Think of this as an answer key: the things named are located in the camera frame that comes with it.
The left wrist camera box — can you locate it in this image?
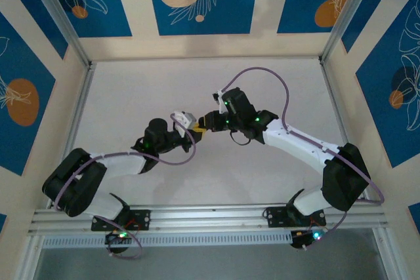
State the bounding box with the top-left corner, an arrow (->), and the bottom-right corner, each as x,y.
171,110 -> 197,130

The white slotted cable tray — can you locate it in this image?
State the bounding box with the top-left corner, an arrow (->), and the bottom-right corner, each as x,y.
41,232 -> 296,250

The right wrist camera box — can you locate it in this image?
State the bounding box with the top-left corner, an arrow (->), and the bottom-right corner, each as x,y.
212,89 -> 230,113

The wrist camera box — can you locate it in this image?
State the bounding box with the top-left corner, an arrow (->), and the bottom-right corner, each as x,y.
212,89 -> 230,113
171,110 -> 197,130

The small electronics board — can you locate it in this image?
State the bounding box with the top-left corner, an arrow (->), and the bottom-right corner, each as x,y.
290,229 -> 326,252
104,230 -> 133,254

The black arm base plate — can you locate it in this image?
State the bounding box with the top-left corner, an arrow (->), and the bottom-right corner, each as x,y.
264,206 -> 326,228
91,209 -> 152,232

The aluminium frame post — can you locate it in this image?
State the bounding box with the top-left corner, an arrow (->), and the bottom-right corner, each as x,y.
372,227 -> 406,280
14,232 -> 45,280
318,0 -> 390,64
23,0 -> 93,68

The wide aluminium mounting rail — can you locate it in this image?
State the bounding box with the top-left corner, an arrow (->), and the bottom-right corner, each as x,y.
28,201 -> 391,235

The aluminium side rail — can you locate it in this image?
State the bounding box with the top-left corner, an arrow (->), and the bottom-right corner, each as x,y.
320,58 -> 371,202
47,62 -> 96,209

